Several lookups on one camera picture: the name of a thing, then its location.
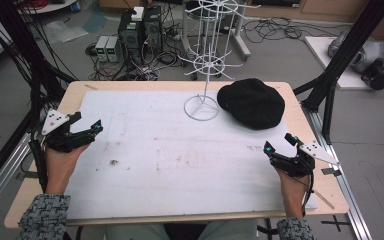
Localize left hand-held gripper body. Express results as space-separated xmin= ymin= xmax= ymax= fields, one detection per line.
xmin=41 ymin=108 xmax=94 ymax=154

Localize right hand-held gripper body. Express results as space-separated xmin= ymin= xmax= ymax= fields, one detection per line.
xmin=269 ymin=140 xmax=341 ymax=178

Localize black hat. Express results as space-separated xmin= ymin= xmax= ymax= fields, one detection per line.
xmin=216 ymin=77 xmax=286 ymax=131

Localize white wire rack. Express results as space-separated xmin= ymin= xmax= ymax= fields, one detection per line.
xmin=177 ymin=0 xmax=262 ymax=122

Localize person's right hand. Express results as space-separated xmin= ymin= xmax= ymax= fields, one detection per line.
xmin=276 ymin=168 xmax=312 ymax=220

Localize person's left hand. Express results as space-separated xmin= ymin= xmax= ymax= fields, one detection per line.
xmin=44 ymin=143 xmax=91 ymax=196

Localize black tape piece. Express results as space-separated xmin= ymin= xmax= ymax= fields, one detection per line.
xmin=321 ymin=167 xmax=343 ymax=177

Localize brown tape strip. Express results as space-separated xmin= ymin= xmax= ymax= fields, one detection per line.
xmin=313 ymin=189 xmax=336 ymax=211

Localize grey power supply unit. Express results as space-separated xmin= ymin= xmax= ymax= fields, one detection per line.
xmin=106 ymin=35 xmax=122 ymax=63
xmin=94 ymin=35 xmax=110 ymax=63

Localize black tape cross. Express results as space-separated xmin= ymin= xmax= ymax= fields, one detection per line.
xmin=320 ymin=214 xmax=352 ymax=233

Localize clear plastic bag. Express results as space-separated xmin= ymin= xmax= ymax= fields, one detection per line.
xmin=42 ymin=19 xmax=90 ymax=45

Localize white foam mat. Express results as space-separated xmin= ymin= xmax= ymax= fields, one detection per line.
xmin=65 ymin=89 xmax=318 ymax=222

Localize white platform board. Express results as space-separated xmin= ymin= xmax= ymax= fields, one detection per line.
xmin=304 ymin=35 xmax=384 ymax=91

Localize black device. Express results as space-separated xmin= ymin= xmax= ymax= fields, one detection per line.
xmin=360 ymin=59 xmax=384 ymax=91

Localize teal sheet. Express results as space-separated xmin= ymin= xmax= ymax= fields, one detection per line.
xmin=82 ymin=10 xmax=110 ymax=35

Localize black computer tower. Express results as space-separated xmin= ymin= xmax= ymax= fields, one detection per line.
xmin=117 ymin=9 xmax=145 ymax=65
xmin=142 ymin=5 xmax=164 ymax=55

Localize white metal stand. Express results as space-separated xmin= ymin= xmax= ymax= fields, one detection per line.
xmin=181 ymin=0 xmax=253 ymax=82

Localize person's legs grey trousers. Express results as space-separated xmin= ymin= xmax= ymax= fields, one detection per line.
xmin=104 ymin=218 xmax=260 ymax=240

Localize grey rounded machine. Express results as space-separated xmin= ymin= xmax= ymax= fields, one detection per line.
xmin=327 ymin=30 xmax=384 ymax=75

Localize round white table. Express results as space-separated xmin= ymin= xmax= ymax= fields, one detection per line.
xmin=17 ymin=0 xmax=78 ymax=15

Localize small white box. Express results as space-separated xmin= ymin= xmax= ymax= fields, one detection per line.
xmin=131 ymin=6 xmax=145 ymax=22

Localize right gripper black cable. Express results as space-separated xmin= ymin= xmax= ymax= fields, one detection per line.
xmin=300 ymin=171 xmax=315 ymax=218

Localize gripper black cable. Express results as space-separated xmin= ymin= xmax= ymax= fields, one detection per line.
xmin=300 ymin=171 xmax=315 ymax=218
xmin=28 ymin=131 xmax=49 ymax=194

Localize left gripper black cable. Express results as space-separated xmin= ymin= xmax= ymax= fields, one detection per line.
xmin=28 ymin=131 xmax=49 ymax=194

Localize aluminium rail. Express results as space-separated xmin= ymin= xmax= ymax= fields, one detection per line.
xmin=0 ymin=132 xmax=32 ymax=223
xmin=300 ymin=102 xmax=374 ymax=240

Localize tangle of cables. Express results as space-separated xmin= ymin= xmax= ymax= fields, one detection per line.
xmin=85 ymin=41 xmax=188 ymax=82

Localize black cables on floor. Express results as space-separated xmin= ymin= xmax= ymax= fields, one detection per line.
xmin=242 ymin=15 xmax=349 ymax=45

